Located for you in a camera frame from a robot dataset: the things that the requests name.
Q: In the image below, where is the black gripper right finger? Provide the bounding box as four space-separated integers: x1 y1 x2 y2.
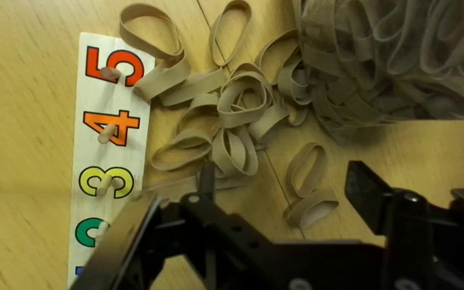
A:
343 158 464 290

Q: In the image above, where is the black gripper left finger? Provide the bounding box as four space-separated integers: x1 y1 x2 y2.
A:
69 160 279 290

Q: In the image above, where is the tan rubber band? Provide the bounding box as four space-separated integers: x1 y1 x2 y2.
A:
208 0 255 69
246 102 293 145
130 53 193 103
209 124 261 179
118 2 185 68
158 66 232 110
282 189 342 230
148 127 216 174
284 140 330 198
255 29 309 100
216 69 274 131

